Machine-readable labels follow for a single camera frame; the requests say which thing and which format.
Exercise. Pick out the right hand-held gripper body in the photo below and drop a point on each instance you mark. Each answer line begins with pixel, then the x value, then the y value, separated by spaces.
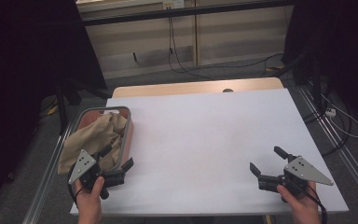
pixel 295 175

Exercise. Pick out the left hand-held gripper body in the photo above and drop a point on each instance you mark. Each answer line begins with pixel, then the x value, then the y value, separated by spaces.
pixel 88 174

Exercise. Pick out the beige shorts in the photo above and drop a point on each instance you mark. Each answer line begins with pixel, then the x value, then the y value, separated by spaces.
pixel 87 137

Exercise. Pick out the pink basket with grey rim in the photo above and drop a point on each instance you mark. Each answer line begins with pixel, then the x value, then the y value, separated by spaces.
pixel 130 133

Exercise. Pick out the person's left hand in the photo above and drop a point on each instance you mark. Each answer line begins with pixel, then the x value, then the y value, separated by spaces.
pixel 88 205

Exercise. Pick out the person's right hand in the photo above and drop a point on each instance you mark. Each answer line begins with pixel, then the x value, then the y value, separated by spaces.
pixel 303 208

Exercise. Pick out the black metal stand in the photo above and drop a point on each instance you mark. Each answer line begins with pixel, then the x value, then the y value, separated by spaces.
pixel 316 87
pixel 62 115

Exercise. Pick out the white table mat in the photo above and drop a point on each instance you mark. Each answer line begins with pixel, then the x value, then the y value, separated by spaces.
pixel 199 140

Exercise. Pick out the white power strip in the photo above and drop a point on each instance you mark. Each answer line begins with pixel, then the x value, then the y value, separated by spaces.
pixel 330 112

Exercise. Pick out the yellow floor tape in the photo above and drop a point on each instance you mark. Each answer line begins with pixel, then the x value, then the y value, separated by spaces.
pixel 275 67
pixel 52 110

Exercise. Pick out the wooden table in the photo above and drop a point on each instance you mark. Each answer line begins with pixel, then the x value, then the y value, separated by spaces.
pixel 183 88

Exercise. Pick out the black curtain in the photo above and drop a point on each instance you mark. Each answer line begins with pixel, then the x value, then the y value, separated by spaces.
pixel 348 46
pixel 18 77

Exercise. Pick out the light wooden cabinet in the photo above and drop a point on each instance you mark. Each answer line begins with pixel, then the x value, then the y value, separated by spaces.
pixel 230 40

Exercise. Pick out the black metal bar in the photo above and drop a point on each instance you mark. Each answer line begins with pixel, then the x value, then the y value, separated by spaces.
pixel 183 12

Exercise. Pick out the aluminium rail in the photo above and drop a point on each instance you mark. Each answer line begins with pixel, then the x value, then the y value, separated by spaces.
pixel 354 169
pixel 43 186

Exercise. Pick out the white wall socket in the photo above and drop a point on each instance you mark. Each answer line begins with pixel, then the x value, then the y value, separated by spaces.
pixel 174 3

